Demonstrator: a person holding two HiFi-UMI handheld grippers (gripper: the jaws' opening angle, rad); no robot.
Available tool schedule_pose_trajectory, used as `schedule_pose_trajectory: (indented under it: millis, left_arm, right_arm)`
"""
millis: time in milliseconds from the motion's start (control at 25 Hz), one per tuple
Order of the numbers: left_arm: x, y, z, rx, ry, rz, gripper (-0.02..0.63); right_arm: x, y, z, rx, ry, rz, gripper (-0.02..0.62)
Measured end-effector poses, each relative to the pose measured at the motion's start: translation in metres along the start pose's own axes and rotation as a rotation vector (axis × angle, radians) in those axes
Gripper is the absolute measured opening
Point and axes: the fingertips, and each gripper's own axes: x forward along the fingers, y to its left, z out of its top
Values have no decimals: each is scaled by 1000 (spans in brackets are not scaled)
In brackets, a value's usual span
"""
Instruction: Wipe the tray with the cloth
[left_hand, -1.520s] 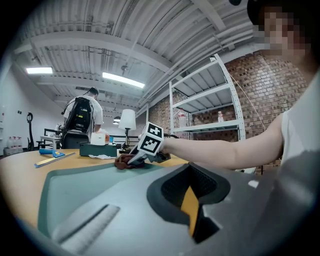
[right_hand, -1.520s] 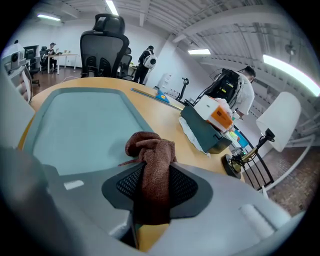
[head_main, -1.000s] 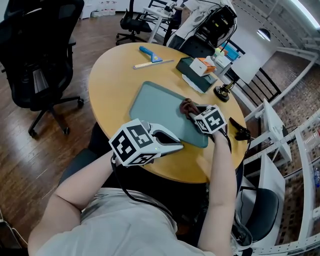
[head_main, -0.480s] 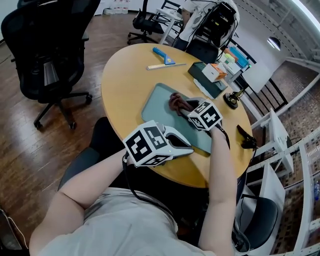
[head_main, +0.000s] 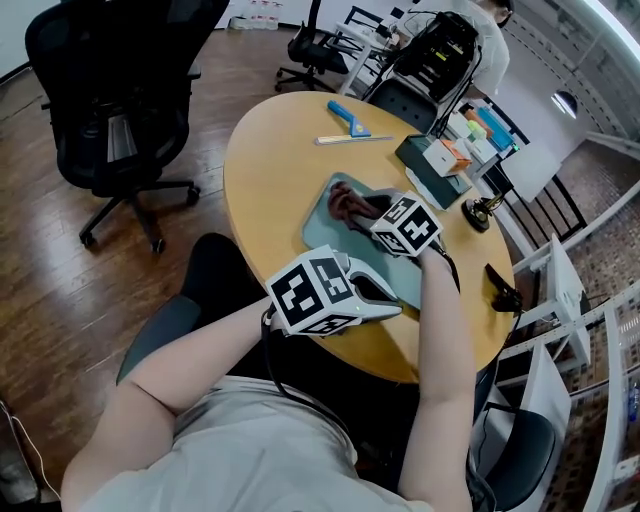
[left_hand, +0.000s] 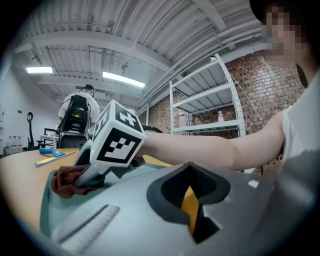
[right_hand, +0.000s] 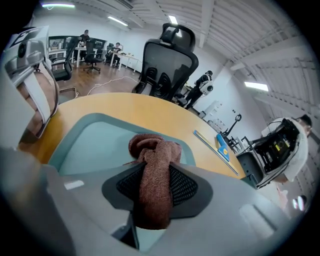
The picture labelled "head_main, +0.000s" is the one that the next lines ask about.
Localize small black office chair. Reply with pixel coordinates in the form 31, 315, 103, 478
274, 0, 352, 94

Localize person's black trousers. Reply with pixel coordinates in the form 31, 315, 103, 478
178, 232, 274, 331

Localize black equipment rack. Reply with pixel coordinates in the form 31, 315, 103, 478
393, 11, 482, 104

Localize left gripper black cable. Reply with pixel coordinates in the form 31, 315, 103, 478
259, 303, 354, 439

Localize dark chair armrest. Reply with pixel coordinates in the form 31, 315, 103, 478
116, 294, 202, 386
484, 408, 557, 512

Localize row of water bottles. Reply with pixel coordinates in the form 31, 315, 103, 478
228, 0, 282, 31

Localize person's left forearm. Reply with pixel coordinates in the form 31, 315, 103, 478
117, 295, 281, 417

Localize blue plastic scraper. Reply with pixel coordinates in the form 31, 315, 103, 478
327, 99, 373, 139

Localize small orange box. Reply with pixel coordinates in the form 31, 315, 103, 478
442, 139, 474, 174

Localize orange packet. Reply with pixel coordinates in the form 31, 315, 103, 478
463, 108, 494, 139

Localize grey-green tray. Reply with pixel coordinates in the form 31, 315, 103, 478
301, 171, 427, 311

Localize long pale ruler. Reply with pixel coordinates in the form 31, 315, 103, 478
314, 133, 395, 147

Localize white desk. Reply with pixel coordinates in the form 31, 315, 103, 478
334, 19, 401, 97

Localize black round-base stand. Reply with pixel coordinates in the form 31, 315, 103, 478
460, 192, 507, 234

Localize thin white cable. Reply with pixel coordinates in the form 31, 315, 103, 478
0, 398, 62, 501

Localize dark grey metal chair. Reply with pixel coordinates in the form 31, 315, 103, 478
367, 79, 440, 134

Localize white metal rack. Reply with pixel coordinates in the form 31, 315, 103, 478
513, 233, 593, 372

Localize person's right forearm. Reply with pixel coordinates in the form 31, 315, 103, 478
413, 246, 479, 406

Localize person's grey shirt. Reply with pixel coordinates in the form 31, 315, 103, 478
74, 374, 434, 512

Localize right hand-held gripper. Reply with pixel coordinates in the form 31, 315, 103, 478
363, 187, 445, 259

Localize white flat panel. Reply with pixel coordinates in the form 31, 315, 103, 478
498, 141, 564, 204

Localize dark green box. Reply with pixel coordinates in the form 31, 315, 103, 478
394, 133, 474, 211

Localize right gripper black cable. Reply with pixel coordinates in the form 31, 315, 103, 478
433, 246, 462, 295

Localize black frame chair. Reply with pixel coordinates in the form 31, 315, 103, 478
503, 173, 589, 247

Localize small white box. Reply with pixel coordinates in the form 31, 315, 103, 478
422, 138, 459, 178

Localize round wall lamp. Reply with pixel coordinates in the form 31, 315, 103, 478
550, 89, 579, 120

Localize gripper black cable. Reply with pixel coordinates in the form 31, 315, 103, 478
433, 246, 462, 295
259, 303, 354, 439

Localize black clamp tool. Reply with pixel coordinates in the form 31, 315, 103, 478
483, 263, 524, 314

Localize large black office chair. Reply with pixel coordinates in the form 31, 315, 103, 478
24, 0, 232, 255

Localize long blue box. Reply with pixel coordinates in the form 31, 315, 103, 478
476, 106, 517, 152

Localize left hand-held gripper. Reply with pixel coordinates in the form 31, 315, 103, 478
264, 244, 404, 337

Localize reddish-brown cloth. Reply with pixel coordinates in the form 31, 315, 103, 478
326, 181, 384, 234

